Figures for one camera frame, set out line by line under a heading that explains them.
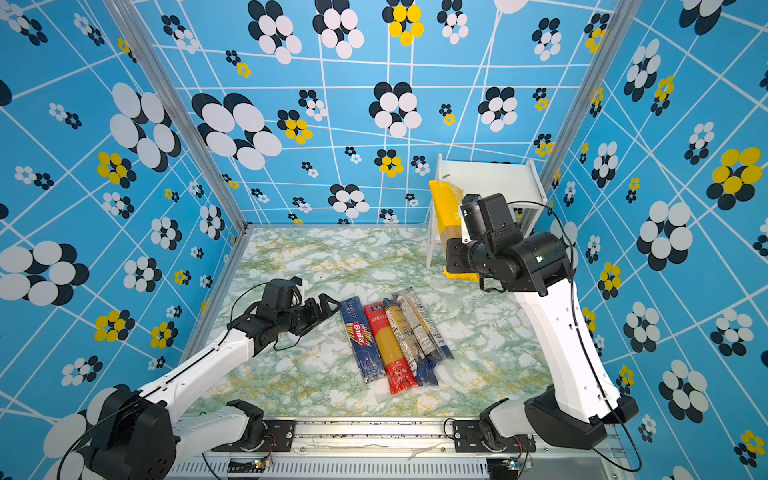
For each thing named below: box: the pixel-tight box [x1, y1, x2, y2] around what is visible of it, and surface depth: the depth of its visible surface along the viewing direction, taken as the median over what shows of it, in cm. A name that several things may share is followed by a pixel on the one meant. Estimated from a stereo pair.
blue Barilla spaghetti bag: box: [340, 296, 386, 384], surface depth 88 cm
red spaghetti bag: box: [363, 302, 418, 395], surface depth 86 cm
